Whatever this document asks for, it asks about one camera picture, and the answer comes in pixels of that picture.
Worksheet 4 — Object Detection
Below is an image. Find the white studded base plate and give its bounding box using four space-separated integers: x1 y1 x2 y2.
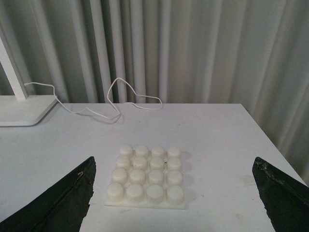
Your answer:
104 145 186 210

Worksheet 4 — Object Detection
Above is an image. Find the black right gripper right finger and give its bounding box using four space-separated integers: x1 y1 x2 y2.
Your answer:
252 157 309 232

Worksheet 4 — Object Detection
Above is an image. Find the grey curtain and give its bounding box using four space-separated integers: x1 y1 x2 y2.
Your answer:
0 0 309 179

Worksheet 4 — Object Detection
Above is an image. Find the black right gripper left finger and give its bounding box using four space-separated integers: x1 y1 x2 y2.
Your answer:
0 157 96 232

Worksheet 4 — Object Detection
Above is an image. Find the white desk lamp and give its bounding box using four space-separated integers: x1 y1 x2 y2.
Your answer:
0 36 56 127

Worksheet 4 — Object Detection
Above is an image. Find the white lamp cable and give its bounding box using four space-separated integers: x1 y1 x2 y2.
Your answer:
25 77 165 120

